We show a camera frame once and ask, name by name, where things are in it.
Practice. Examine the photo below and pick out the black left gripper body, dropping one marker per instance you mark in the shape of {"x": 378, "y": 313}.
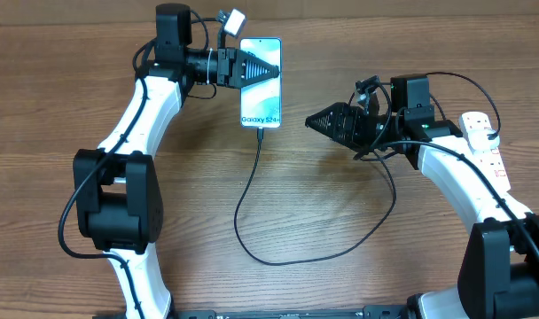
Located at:
{"x": 226, "y": 66}

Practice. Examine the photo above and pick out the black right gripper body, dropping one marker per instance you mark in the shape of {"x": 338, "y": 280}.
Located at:
{"x": 363, "y": 130}

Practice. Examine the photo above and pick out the blue Galaxy smartphone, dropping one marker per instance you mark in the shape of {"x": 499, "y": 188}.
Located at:
{"x": 261, "y": 102}

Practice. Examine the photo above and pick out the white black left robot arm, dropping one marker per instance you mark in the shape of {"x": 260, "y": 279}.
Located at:
{"x": 116, "y": 189}

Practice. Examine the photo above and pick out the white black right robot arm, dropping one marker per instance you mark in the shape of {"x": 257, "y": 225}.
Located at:
{"x": 499, "y": 275}

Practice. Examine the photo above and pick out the white charger adapter plug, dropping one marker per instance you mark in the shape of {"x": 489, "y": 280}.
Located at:
{"x": 482, "y": 140}

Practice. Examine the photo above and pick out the white power strip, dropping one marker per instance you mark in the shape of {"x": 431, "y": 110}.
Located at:
{"x": 490, "y": 163}

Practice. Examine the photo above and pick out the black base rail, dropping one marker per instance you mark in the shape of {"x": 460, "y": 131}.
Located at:
{"x": 296, "y": 313}

